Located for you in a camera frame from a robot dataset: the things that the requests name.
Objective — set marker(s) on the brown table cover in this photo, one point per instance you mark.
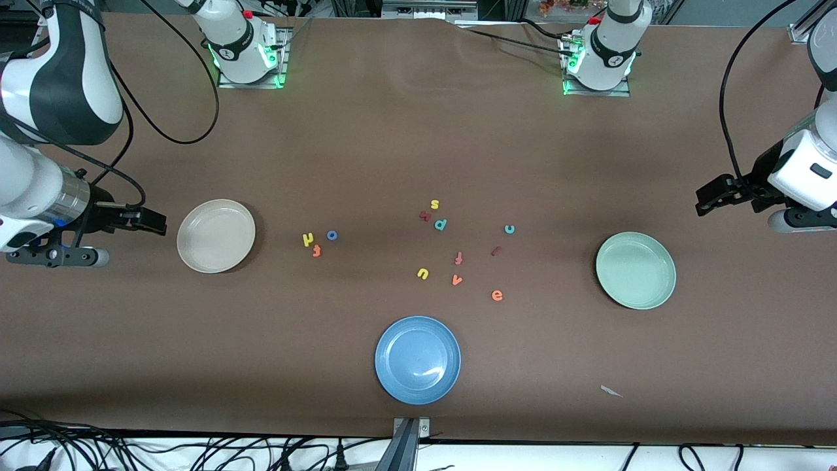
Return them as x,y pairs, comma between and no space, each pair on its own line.
392,144

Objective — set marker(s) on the orange artificial flowers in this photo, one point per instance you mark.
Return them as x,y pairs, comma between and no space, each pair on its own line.
569,5

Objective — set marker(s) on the pale green plate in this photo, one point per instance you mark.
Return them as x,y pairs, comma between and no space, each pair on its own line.
635,270

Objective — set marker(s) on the blue plate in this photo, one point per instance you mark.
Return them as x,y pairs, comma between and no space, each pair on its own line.
417,360

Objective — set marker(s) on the yellow foam letter h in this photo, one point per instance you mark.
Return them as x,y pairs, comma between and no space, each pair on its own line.
307,241

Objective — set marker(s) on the white paper scrap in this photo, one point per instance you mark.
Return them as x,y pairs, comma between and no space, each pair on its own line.
609,390

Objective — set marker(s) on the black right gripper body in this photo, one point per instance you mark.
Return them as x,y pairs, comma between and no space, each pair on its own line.
99,210

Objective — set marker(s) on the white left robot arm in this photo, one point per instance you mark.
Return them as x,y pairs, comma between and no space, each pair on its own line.
801,167

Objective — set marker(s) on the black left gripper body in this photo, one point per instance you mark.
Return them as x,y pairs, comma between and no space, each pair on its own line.
757,178

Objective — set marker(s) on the beige brown plate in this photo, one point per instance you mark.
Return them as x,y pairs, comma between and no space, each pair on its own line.
216,235

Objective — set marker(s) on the grey power strip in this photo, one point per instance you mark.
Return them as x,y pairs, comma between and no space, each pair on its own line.
428,8

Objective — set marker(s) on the aluminium frame profile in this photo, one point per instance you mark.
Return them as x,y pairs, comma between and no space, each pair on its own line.
801,29

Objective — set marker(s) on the grey metal camera mount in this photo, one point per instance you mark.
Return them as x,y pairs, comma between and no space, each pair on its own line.
412,428

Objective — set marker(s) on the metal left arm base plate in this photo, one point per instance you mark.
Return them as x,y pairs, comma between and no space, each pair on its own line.
621,93

